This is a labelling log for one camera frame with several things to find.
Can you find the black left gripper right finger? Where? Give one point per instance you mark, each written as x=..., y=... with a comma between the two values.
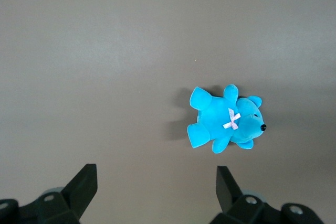
x=231, y=197

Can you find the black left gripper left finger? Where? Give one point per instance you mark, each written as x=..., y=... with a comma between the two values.
x=76, y=192

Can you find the blue teddy bear plush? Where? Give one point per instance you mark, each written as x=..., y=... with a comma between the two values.
x=215, y=119

